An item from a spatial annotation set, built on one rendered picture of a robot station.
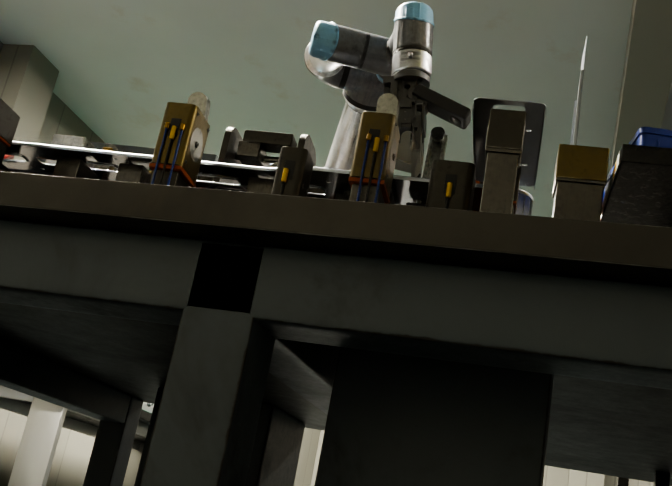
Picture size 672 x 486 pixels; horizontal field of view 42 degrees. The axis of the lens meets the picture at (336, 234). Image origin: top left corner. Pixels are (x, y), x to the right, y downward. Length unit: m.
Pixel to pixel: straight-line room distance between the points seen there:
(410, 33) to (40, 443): 3.25
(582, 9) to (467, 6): 0.52
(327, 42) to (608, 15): 2.69
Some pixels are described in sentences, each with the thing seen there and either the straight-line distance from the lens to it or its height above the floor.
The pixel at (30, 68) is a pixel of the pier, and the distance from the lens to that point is 5.70.
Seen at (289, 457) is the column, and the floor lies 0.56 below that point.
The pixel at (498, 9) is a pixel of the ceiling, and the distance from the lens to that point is 4.34.
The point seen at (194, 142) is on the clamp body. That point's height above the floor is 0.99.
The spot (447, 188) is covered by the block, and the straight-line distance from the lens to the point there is 1.38.
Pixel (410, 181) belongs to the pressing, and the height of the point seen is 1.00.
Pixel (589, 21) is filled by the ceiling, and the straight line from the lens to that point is 4.38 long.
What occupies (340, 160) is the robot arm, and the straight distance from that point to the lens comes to 2.32.
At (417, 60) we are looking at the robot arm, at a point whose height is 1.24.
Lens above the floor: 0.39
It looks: 19 degrees up
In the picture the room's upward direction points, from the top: 11 degrees clockwise
